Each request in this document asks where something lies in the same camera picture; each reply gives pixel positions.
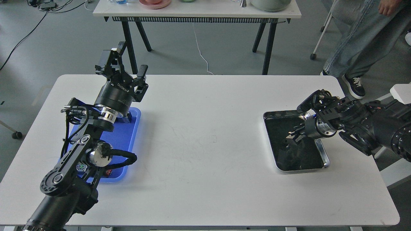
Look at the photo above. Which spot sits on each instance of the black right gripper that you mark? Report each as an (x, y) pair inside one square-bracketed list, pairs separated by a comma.
[(313, 127)]

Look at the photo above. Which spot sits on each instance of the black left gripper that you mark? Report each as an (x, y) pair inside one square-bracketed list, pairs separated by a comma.
[(119, 90)]

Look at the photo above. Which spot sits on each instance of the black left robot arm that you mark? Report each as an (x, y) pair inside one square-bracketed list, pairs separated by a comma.
[(71, 186)]

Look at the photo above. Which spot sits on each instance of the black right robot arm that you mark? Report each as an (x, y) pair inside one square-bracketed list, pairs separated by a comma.
[(364, 126)]

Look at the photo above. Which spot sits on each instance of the steel tray with black mat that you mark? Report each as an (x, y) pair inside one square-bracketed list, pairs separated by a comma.
[(308, 155)]

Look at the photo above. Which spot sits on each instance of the blue plastic tray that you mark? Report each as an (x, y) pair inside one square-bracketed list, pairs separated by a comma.
[(121, 138)]

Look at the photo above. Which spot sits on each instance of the white background table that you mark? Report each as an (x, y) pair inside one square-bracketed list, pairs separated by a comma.
[(212, 11)]

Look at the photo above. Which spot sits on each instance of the pink plate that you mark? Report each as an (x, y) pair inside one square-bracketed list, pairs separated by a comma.
[(155, 4)]

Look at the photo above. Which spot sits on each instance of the grey office chair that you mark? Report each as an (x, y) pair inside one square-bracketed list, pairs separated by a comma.
[(323, 30)]

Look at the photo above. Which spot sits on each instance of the white side table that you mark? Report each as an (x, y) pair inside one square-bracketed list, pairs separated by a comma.
[(400, 171)]

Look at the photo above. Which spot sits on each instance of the person in jeans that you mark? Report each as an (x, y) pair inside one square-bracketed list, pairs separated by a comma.
[(370, 38)]

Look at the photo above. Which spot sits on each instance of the black caster wheel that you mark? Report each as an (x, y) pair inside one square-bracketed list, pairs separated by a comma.
[(15, 133)]

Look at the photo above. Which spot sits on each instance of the grey-green bowl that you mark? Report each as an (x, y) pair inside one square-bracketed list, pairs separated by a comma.
[(271, 5)]

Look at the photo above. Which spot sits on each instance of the silver cone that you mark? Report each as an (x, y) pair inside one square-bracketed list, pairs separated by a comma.
[(243, 3)]

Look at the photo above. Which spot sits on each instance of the yellow push button switch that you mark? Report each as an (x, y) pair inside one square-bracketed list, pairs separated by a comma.
[(82, 168)]

